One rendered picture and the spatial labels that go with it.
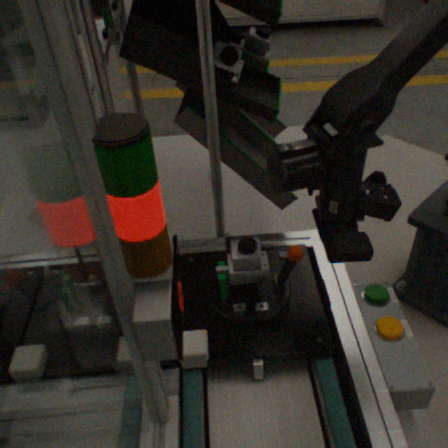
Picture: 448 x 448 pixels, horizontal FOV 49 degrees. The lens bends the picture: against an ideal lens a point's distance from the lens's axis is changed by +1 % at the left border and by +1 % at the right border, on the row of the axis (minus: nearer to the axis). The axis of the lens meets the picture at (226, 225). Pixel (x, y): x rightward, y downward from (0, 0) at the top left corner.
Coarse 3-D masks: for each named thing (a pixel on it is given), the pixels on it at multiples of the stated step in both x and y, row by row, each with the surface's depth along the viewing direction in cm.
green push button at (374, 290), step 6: (366, 288) 83; (372, 288) 83; (378, 288) 83; (384, 288) 83; (366, 294) 82; (372, 294) 82; (378, 294) 82; (384, 294) 82; (372, 300) 81; (378, 300) 81; (384, 300) 81
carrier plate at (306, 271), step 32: (192, 256) 91; (224, 256) 91; (192, 288) 85; (192, 320) 80; (288, 320) 79; (320, 320) 79; (224, 352) 75; (256, 352) 75; (288, 352) 74; (320, 352) 75
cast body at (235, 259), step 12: (240, 240) 76; (252, 240) 76; (240, 252) 75; (252, 252) 75; (264, 252) 79; (228, 264) 78; (240, 264) 75; (252, 264) 75; (264, 264) 77; (228, 276) 79; (240, 276) 77; (252, 276) 77; (264, 276) 77
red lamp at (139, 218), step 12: (156, 192) 43; (120, 204) 42; (132, 204) 42; (144, 204) 42; (156, 204) 43; (120, 216) 43; (132, 216) 43; (144, 216) 43; (156, 216) 44; (120, 228) 44; (132, 228) 43; (144, 228) 44; (156, 228) 45; (132, 240) 44
